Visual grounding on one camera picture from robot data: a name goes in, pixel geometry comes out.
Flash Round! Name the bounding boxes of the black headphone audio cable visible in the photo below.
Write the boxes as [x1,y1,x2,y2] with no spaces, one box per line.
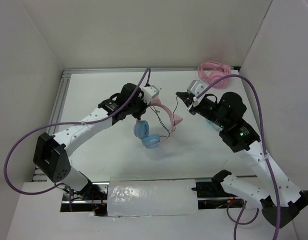
[148,96,182,140]

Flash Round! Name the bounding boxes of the pink blue cat-ear headphones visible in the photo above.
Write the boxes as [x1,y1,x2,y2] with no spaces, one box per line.
[133,97,184,150]

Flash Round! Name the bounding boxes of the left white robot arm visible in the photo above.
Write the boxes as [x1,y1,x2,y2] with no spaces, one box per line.
[33,83,159,200]

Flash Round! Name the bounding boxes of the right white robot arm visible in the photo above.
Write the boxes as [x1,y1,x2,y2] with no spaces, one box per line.
[176,92,308,228]

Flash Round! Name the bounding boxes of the white taped cover sheet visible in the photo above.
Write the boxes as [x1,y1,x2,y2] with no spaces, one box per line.
[107,179,199,217]

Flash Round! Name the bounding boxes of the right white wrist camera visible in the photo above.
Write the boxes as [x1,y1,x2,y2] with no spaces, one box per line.
[187,80,207,111]

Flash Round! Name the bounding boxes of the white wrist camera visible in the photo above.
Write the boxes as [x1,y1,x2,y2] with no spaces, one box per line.
[142,86,159,104]
[187,80,207,111]

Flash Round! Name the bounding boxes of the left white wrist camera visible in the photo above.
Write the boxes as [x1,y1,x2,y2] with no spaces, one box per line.
[142,86,159,104]

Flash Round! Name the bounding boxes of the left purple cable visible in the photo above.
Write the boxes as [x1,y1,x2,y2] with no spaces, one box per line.
[3,67,152,213]

